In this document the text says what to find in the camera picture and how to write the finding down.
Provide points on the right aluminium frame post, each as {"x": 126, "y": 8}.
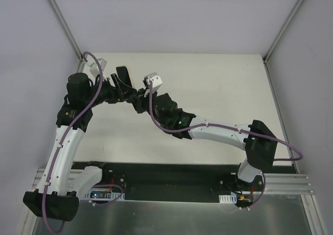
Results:
{"x": 283, "y": 29}

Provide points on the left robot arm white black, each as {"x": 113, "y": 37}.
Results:
{"x": 56, "y": 196}

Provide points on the black phone beige case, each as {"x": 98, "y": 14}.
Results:
{"x": 124, "y": 75}

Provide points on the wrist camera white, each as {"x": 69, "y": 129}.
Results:
{"x": 153, "y": 81}
{"x": 94, "y": 68}

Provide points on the aluminium front rail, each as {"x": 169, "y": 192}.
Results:
{"x": 297, "y": 184}

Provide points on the aluminium frame post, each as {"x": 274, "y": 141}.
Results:
{"x": 283, "y": 29}
{"x": 65, "y": 28}

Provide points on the right white cable duct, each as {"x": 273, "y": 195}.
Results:
{"x": 234, "y": 198}

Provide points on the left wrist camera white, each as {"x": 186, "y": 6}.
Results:
{"x": 94, "y": 68}

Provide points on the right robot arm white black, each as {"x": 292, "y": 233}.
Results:
{"x": 255, "y": 139}

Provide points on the white cable duct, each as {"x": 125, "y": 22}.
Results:
{"x": 234, "y": 198}
{"x": 98, "y": 195}

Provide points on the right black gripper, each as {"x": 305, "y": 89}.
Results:
{"x": 139, "y": 100}

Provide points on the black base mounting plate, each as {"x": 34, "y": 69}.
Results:
{"x": 173, "y": 182}

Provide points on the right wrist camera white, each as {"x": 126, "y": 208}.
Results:
{"x": 153, "y": 81}

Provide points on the left white cable duct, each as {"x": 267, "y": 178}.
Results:
{"x": 98, "y": 195}

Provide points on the left aluminium frame post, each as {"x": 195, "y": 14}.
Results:
{"x": 65, "y": 28}

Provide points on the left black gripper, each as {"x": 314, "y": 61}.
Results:
{"x": 114, "y": 82}

